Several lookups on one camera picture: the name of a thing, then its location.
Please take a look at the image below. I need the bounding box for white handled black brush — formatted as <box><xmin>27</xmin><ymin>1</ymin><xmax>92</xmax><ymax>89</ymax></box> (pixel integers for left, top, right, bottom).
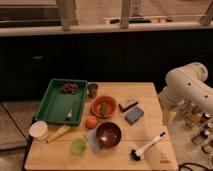
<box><xmin>131</xmin><ymin>132</ymin><xmax>165</xmax><ymax>161</ymax></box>

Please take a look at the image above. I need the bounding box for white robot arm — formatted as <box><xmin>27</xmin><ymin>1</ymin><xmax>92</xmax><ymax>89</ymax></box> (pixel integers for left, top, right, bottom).
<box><xmin>158</xmin><ymin>62</ymin><xmax>213</xmax><ymax>125</ymax></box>

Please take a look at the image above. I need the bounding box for small metal cup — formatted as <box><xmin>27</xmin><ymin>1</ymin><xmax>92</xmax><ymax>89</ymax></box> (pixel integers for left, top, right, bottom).
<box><xmin>88</xmin><ymin>83</ymin><xmax>98</xmax><ymax>98</ymax></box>

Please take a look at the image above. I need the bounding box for green plastic cup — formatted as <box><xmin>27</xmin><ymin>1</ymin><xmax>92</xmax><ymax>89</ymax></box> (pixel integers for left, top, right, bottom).
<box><xmin>71</xmin><ymin>138</ymin><xmax>86</xmax><ymax>156</ymax></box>

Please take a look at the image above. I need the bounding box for white cup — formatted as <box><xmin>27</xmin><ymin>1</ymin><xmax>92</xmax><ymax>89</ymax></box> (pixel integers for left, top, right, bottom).
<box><xmin>29</xmin><ymin>121</ymin><xmax>49</xmax><ymax>140</ymax></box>

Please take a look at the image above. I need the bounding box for orange bowl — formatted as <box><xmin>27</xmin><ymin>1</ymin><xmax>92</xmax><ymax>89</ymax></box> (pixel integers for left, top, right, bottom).
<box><xmin>91</xmin><ymin>96</ymin><xmax>116</xmax><ymax>119</ymax></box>

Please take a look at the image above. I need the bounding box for green vegetable in bowl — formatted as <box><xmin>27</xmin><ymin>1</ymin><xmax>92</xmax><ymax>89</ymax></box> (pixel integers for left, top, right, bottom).
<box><xmin>100</xmin><ymin>101</ymin><xmax>107</xmax><ymax>117</ymax></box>

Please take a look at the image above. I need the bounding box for wooden block eraser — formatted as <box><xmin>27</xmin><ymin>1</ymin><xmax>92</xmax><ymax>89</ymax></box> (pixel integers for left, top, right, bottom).
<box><xmin>119</xmin><ymin>99</ymin><xmax>138</xmax><ymax>112</ymax></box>

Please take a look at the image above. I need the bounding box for bunch of red grapes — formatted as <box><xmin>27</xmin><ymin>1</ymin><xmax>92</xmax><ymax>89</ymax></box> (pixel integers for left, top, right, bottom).
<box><xmin>60</xmin><ymin>83</ymin><xmax>78</xmax><ymax>94</ymax></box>

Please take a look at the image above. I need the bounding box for orange fruit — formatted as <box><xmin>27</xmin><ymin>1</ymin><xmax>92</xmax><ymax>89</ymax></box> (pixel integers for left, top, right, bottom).
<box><xmin>85</xmin><ymin>116</ymin><xmax>99</xmax><ymax>129</ymax></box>

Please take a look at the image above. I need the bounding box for blue sponge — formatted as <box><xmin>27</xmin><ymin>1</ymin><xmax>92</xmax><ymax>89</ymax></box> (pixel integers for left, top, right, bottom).
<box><xmin>125</xmin><ymin>107</ymin><xmax>144</xmax><ymax>124</ymax></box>

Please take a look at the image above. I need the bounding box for garlic bulb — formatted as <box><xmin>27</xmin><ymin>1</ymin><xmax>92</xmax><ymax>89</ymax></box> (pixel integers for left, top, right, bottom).
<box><xmin>65</xmin><ymin>110</ymin><xmax>72</xmax><ymax>120</ymax></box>

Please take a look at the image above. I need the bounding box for dark red bowl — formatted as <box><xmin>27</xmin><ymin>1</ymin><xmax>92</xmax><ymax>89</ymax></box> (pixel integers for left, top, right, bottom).
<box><xmin>95</xmin><ymin>122</ymin><xmax>122</xmax><ymax>149</ymax></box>

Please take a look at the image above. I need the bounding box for blue cloth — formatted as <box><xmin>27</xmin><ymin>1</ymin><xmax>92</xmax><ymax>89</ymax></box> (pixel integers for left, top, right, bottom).
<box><xmin>84</xmin><ymin>129</ymin><xmax>100</xmax><ymax>152</ymax></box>

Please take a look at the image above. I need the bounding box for green plastic tray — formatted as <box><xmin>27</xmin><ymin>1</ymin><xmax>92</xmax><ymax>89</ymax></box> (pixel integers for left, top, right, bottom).
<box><xmin>35</xmin><ymin>79</ymin><xmax>87</xmax><ymax>126</ymax></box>

